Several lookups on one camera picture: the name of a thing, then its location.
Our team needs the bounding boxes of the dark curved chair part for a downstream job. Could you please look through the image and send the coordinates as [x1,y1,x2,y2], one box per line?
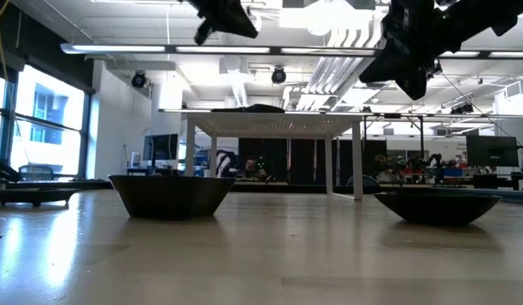
[0,157,23,184]

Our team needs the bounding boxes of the black computer monitor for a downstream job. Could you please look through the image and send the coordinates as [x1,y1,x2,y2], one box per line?
[465,135,520,168]
[142,134,180,170]

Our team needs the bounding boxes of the black oval pointed plate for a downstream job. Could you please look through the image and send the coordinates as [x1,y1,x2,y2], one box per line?
[372,191,504,227]
[242,103,287,114]

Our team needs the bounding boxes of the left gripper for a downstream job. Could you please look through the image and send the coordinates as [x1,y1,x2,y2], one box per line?
[188,0,259,46]

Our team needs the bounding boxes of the black round ceiling speaker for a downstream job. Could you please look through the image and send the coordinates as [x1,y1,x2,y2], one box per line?
[131,70,148,90]
[270,66,288,86]

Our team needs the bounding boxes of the yellow cable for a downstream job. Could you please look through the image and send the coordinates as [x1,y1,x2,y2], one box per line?
[0,0,11,92]

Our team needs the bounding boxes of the thin black metal stand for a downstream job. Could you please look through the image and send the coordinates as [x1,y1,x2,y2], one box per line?
[361,112,426,187]

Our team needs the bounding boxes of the grey mesh chair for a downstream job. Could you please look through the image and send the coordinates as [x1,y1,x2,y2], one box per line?
[18,164,55,182]

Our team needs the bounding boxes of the long ceiling light fixture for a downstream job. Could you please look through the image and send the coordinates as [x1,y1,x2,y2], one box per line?
[60,42,523,59]

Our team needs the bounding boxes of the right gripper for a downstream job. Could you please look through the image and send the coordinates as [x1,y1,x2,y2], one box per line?
[359,20,442,102]

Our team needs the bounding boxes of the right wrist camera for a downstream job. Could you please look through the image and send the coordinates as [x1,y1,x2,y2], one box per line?
[383,0,419,31]

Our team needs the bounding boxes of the black partition panels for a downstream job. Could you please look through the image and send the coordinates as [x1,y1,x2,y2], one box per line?
[237,137,388,186]

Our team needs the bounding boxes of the black aluminium table frame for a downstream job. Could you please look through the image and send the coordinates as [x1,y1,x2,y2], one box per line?
[0,180,523,207]

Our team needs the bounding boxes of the dark cabinet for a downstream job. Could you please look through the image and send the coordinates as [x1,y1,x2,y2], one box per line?
[472,172,513,190]

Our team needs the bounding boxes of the white perforated metal shelf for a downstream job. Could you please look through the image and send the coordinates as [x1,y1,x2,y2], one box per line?
[181,110,365,202]

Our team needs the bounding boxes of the black ceiling camera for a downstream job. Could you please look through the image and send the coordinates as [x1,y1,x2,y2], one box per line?
[450,103,475,116]

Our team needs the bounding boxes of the large window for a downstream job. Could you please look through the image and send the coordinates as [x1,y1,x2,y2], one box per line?
[0,63,86,181]

